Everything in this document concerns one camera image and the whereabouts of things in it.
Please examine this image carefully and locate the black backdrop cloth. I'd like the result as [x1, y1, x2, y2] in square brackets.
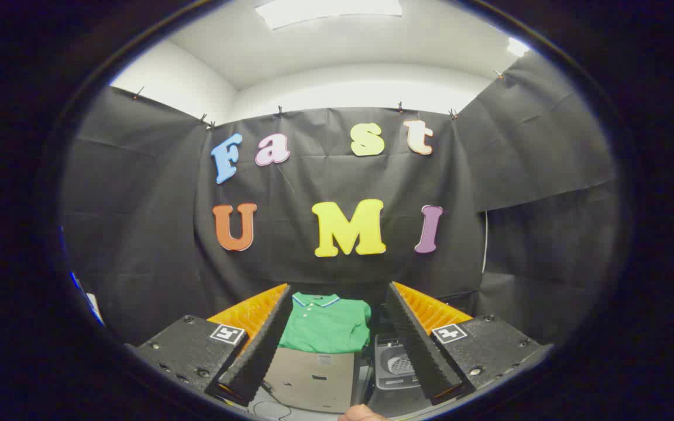
[59, 50, 618, 351]

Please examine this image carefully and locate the grey washing machine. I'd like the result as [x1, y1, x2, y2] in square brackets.
[367, 332, 434, 417]

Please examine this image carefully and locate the rectangular ceiling light panel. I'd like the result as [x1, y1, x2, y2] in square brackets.
[254, 0, 403, 31]

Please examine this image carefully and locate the white blue printed object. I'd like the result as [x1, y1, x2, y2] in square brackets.
[69, 269, 105, 326]

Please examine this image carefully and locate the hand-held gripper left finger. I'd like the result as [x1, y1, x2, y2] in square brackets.
[129, 283, 294, 407]

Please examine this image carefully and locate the grey cardboard box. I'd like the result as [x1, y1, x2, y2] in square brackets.
[263, 347, 362, 414]

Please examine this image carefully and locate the green polo shirt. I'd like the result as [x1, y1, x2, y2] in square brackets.
[278, 292, 373, 354]

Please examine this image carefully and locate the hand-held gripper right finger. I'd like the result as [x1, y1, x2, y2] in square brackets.
[385, 281, 551, 406]

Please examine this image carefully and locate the dark washing machine lid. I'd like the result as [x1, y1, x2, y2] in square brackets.
[376, 333, 407, 355]

